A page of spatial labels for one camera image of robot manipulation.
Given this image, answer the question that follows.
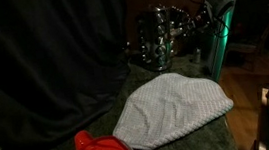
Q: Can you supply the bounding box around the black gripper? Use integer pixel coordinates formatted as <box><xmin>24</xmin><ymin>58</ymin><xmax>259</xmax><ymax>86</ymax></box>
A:
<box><xmin>174</xmin><ymin>8</ymin><xmax>213</xmax><ymax>38</ymax></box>

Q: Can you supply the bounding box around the stainless steel spice rack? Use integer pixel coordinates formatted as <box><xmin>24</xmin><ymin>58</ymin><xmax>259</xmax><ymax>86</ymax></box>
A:
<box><xmin>132</xmin><ymin>3</ymin><xmax>180</xmax><ymax>74</ymax></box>

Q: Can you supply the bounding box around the glass spice bottle steel lid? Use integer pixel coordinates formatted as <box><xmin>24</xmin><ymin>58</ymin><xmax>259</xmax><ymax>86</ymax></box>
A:
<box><xmin>191</xmin><ymin>46</ymin><xmax>205</xmax><ymax>65</ymax></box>

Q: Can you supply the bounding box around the grey waffle dish towel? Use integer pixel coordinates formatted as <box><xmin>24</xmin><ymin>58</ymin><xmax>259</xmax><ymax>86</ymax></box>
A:
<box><xmin>106</xmin><ymin>66</ymin><xmax>239</xmax><ymax>150</ymax></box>

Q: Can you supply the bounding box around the black curtain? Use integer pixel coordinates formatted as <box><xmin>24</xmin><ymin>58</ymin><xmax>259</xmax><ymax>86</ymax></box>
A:
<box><xmin>0</xmin><ymin>0</ymin><xmax>142</xmax><ymax>150</ymax></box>

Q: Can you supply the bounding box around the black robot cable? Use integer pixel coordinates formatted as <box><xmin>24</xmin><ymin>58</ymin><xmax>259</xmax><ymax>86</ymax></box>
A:
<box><xmin>188</xmin><ymin>0</ymin><xmax>237</xmax><ymax>43</ymax></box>

